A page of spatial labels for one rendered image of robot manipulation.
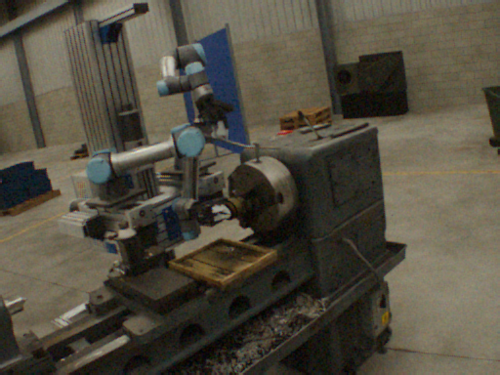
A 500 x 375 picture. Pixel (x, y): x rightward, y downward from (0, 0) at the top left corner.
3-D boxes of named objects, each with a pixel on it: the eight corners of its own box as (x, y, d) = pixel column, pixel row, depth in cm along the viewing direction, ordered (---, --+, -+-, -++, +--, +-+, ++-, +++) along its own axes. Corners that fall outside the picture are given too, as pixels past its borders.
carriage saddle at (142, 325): (145, 275, 188) (142, 263, 186) (211, 306, 153) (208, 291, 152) (83, 305, 169) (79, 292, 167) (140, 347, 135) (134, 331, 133)
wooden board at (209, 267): (222, 244, 208) (221, 236, 207) (278, 259, 182) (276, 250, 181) (170, 270, 189) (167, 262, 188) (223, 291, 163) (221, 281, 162)
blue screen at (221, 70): (178, 150, 1072) (158, 54, 1012) (209, 143, 1096) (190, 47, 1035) (230, 180, 693) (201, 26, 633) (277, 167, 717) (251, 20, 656)
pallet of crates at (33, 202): (36, 195, 863) (25, 159, 843) (61, 194, 830) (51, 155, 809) (-10, 217, 759) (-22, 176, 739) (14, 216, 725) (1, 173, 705)
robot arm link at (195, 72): (200, 63, 193) (200, 59, 185) (210, 86, 194) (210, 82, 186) (184, 70, 193) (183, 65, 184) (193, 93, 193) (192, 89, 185)
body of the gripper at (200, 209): (205, 225, 184) (188, 221, 193) (222, 218, 189) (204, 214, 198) (201, 207, 182) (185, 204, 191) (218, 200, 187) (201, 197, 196)
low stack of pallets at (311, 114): (301, 126, 1091) (298, 108, 1079) (334, 123, 1048) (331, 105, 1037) (279, 138, 987) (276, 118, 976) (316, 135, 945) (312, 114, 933)
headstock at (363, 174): (319, 188, 265) (310, 123, 255) (389, 195, 230) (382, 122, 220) (246, 225, 228) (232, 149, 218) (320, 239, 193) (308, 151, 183)
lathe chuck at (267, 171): (244, 214, 216) (239, 151, 204) (294, 234, 195) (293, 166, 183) (229, 221, 211) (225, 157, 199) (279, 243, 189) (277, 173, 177)
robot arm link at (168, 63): (154, 49, 230) (154, 80, 191) (175, 45, 231) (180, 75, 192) (158, 68, 237) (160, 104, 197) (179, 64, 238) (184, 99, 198)
